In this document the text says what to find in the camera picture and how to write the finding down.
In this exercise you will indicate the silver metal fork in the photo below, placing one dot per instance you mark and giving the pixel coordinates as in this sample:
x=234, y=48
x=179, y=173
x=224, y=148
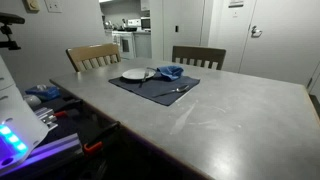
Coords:
x=145, y=75

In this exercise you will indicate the white robot arm with LEDs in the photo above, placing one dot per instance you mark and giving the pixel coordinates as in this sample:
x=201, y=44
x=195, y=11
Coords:
x=16, y=123

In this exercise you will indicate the white round plate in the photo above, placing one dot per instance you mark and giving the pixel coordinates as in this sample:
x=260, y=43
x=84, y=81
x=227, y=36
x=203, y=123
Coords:
x=133, y=74

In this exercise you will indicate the door sign plate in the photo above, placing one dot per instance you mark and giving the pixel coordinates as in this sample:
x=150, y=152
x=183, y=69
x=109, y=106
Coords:
x=236, y=3

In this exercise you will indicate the dark blue placemat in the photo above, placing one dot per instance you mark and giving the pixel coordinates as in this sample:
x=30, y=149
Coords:
x=156, y=90

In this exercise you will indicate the blue microfibre cloth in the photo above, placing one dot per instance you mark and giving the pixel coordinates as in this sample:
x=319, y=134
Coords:
x=170, y=72

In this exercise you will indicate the silver metal spoon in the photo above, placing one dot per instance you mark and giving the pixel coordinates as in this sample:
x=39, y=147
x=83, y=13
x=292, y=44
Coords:
x=181, y=88

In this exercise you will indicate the dark wooden slatted chair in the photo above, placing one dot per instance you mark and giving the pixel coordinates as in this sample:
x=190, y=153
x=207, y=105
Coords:
x=198, y=52

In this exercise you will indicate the white kitchen stove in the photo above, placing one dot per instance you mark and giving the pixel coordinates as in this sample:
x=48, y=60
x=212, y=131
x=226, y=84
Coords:
x=125, y=43

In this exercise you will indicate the microwave oven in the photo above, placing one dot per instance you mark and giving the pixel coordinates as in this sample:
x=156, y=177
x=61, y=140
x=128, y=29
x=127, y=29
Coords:
x=145, y=23

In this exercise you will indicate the light wooden slatted chair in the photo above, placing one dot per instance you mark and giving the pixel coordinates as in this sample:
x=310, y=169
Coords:
x=93, y=52

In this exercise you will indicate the blue crumpled bag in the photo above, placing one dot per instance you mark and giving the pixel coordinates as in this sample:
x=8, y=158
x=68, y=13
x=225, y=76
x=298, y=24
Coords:
x=43, y=92

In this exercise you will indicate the white door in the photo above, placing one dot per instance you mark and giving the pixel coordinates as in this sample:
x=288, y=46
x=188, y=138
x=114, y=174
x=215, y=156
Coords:
x=286, y=40

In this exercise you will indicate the silver metal bracket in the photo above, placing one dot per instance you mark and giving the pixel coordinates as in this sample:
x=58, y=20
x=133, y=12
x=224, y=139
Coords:
x=46, y=117

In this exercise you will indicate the aluminium extrusion rail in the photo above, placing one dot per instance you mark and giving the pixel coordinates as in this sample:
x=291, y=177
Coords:
x=56, y=147

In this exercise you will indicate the white wall switch plate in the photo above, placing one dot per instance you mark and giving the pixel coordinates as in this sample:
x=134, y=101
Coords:
x=53, y=5

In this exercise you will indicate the beige wall thermostat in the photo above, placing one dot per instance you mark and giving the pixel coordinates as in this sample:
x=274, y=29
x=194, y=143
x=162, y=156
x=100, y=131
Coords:
x=32, y=5

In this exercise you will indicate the black camera on mount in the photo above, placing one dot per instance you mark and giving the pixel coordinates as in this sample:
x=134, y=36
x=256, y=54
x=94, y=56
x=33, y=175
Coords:
x=10, y=18

